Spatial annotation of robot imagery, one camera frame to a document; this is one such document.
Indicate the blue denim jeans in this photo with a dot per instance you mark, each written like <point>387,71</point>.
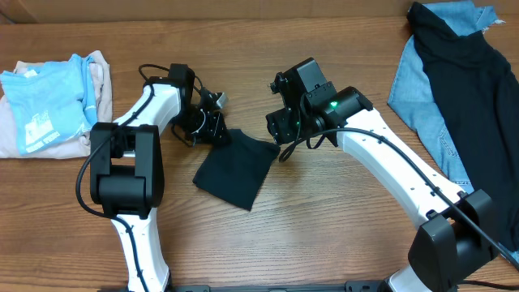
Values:
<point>411,96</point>

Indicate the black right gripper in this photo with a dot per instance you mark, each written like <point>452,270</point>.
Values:
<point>280,128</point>

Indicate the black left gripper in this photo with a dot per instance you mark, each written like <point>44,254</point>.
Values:
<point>213,135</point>

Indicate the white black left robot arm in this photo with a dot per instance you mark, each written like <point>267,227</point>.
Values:
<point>126,168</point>

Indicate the black long garment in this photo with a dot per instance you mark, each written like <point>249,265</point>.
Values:
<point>477,94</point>

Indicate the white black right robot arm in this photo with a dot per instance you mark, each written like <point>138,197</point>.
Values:
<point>455,230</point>

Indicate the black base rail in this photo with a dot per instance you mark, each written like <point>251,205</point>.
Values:
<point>275,288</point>

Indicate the light blue folded t-shirt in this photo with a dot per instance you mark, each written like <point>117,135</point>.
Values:
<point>51,103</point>

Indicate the black t-shirt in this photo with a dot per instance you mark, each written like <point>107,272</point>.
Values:
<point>236,172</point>

